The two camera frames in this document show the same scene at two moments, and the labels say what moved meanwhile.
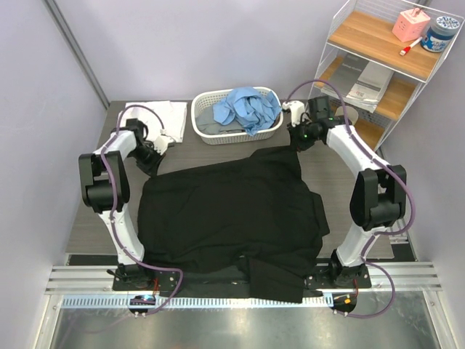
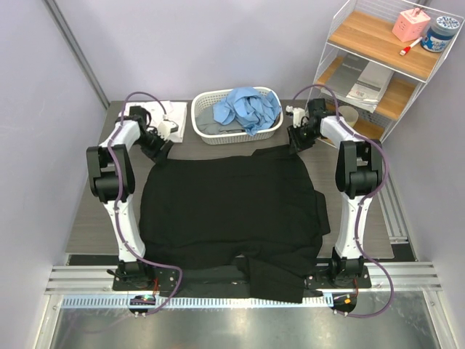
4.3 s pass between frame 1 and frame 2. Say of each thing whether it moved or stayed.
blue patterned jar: stayed
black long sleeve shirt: stayed
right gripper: stayed
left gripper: moved
